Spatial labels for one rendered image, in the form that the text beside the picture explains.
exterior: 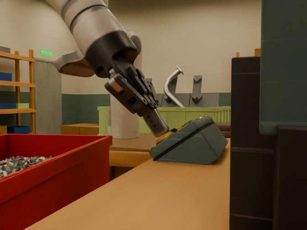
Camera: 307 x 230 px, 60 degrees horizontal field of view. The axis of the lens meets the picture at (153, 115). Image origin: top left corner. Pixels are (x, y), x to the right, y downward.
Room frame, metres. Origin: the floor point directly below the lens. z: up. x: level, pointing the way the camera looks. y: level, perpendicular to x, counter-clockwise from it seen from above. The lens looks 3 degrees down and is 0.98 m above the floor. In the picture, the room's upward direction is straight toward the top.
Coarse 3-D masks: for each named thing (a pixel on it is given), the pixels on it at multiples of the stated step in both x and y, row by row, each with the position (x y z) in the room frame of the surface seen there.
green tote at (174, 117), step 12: (156, 108) 1.24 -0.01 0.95; (168, 108) 1.22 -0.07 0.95; (180, 108) 1.19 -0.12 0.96; (192, 108) 1.17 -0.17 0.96; (204, 108) 1.14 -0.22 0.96; (216, 108) 1.14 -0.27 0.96; (228, 108) 1.41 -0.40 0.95; (168, 120) 1.22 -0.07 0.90; (180, 120) 1.20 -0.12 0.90; (216, 120) 1.16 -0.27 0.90; (228, 120) 1.44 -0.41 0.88; (144, 132) 1.27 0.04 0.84
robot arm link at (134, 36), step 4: (128, 32) 0.80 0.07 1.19; (132, 32) 0.80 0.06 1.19; (136, 32) 0.82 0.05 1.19; (132, 36) 0.80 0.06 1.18; (136, 36) 0.81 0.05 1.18; (132, 40) 0.80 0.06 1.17; (136, 40) 0.81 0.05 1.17; (140, 40) 0.83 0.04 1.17; (136, 44) 0.81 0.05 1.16; (140, 44) 0.83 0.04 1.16; (140, 48) 0.83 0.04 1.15; (140, 52) 0.83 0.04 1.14; (140, 56) 0.84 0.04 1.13; (136, 60) 0.82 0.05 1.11; (140, 60) 0.84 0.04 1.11; (136, 64) 0.82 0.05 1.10; (140, 64) 0.84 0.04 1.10; (140, 68) 0.84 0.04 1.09
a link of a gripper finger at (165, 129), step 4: (156, 112) 0.38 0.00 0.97; (156, 116) 0.38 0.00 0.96; (160, 116) 0.39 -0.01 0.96; (144, 120) 0.39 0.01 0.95; (160, 120) 0.38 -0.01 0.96; (164, 124) 0.38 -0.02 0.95; (164, 128) 0.38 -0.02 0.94; (152, 132) 0.38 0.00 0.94; (160, 132) 0.38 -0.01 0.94; (164, 132) 0.38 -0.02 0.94; (156, 136) 0.38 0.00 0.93
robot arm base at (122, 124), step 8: (112, 96) 0.82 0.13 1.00; (112, 104) 0.82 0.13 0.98; (120, 104) 0.81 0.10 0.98; (112, 112) 0.83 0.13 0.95; (120, 112) 0.81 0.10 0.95; (128, 112) 0.81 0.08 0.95; (112, 120) 0.83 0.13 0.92; (120, 120) 0.81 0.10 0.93; (128, 120) 0.82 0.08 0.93; (136, 120) 0.83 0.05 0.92; (112, 128) 0.83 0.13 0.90; (120, 128) 0.82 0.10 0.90; (128, 128) 0.82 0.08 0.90; (136, 128) 0.84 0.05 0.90; (112, 136) 0.83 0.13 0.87; (120, 136) 0.82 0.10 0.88; (128, 136) 0.82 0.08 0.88; (136, 136) 0.84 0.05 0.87
